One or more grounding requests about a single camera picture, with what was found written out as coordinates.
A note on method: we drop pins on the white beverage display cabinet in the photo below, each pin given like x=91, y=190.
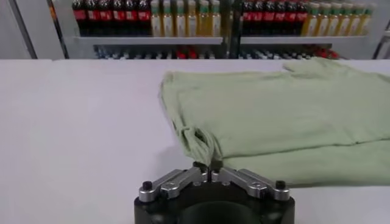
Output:
x=70, y=48
x=350, y=50

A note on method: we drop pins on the white cabinet shelf board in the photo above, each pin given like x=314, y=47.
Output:
x=304, y=39
x=146, y=41

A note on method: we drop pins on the light green t-shirt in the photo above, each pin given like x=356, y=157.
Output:
x=274, y=115

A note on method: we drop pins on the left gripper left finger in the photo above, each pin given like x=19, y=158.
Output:
x=176, y=182

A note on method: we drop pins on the black vertical cabinet post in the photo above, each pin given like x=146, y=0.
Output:
x=231, y=27

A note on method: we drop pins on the black framed glass door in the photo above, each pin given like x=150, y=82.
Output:
x=38, y=24

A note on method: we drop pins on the small red cap cola bottle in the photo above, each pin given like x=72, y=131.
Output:
x=192, y=55
x=332, y=54
x=321, y=53
x=181, y=55

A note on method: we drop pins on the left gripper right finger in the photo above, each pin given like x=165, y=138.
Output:
x=246, y=182

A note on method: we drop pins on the yellow tea bottle white cap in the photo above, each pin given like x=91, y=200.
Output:
x=215, y=24
x=336, y=25
x=359, y=25
x=156, y=24
x=348, y=25
x=180, y=24
x=203, y=24
x=192, y=24
x=168, y=24
x=310, y=25
x=323, y=25

